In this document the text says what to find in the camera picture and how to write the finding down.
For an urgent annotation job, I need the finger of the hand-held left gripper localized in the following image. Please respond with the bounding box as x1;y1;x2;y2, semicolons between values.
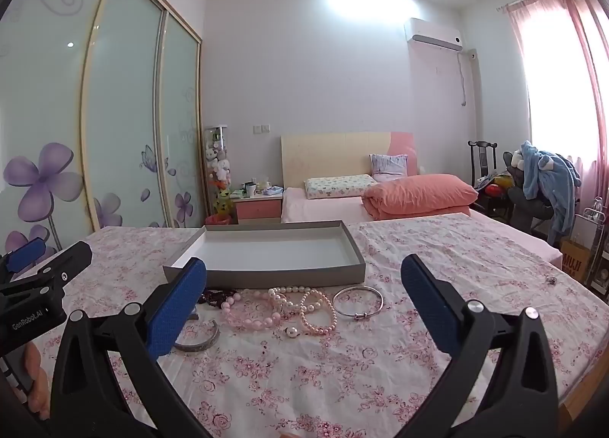
29;241;93;287
0;238;48;274

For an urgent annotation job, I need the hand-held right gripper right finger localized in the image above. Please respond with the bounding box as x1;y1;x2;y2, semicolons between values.
395;255;560;438

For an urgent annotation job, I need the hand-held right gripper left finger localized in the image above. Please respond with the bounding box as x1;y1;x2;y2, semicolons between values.
50;257;207;438

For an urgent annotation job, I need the wide silver cuff bangle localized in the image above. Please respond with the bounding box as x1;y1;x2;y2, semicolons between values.
174;319;221;352

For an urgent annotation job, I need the thin silver bangle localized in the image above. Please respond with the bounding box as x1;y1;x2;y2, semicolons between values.
332;285;384;321

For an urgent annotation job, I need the pink pearl bracelet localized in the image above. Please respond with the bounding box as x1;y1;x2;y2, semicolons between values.
300;289;338;336

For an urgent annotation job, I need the grey cardboard box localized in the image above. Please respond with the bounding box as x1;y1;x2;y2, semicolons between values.
163;220;367;290

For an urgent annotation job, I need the white pearl necklace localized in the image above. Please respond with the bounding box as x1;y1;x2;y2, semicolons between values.
268;285;312;316

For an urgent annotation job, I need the person's left hand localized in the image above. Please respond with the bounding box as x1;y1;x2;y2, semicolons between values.
12;340;51;422

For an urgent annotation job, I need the folded orange duvet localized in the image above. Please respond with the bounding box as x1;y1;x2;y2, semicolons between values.
361;174;479;221

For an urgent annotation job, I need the pink floral tablecloth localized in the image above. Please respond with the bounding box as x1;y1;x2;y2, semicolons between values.
29;213;609;438

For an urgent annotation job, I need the pink nightstand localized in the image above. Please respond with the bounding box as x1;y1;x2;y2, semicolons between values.
231;193;285;223

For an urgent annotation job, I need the pink bed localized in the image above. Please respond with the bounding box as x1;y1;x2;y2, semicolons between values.
280;181;563;272

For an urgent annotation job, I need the purple pillow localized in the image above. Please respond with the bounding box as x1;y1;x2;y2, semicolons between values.
370;153;409;183

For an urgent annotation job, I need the clear tube of plush toys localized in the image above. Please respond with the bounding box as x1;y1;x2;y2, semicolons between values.
204;126;233;226

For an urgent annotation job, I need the floral print pillow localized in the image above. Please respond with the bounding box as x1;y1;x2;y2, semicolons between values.
304;174;376;200

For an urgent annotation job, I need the dark wooden chair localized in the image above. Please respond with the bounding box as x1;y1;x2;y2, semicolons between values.
467;140;513;224

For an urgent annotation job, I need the flower-print sliding wardrobe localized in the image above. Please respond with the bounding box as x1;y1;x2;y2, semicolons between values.
0;0;204;255

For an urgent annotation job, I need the blue plush garment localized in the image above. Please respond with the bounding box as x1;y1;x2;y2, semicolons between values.
515;140;582;240

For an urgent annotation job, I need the beige and pink headboard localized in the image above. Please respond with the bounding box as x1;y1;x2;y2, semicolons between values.
280;131;420;190

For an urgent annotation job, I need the pink curtain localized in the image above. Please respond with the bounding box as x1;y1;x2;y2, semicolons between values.
505;0;609;248

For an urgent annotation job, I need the white air conditioner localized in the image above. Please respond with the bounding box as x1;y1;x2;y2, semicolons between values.
404;18;464;50

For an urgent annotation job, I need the dark red bead bracelet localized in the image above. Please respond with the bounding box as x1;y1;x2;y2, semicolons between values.
202;290;236;309

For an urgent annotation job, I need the large pink bead bracelet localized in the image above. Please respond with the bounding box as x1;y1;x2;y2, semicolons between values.
220;292;282;330

